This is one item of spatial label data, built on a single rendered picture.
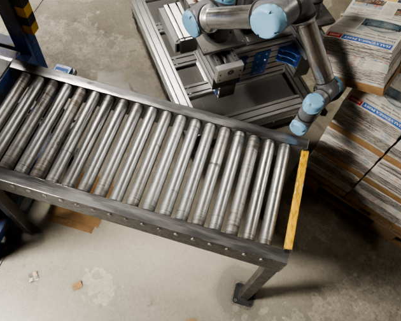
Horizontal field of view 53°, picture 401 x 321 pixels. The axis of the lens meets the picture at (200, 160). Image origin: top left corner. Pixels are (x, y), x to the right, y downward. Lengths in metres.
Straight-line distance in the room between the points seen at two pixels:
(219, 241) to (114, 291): 0.93
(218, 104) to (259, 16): 1.11
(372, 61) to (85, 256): 1.71
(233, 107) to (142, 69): 0.78
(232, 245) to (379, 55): 0.93
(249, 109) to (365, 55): 0.92
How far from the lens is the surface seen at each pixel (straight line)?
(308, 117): 1.65
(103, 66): 2.97
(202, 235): 1.48
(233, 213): 1.53
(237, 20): 1.59
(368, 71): 1.83
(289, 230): 1.53
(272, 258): 1.50
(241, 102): 2.53
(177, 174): 1.57
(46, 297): 2.33
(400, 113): 1.97
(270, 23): 1.46
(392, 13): 1.96
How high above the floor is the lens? 2.21
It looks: 62 degrees down
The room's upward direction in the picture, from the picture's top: 8 degrees clockwise
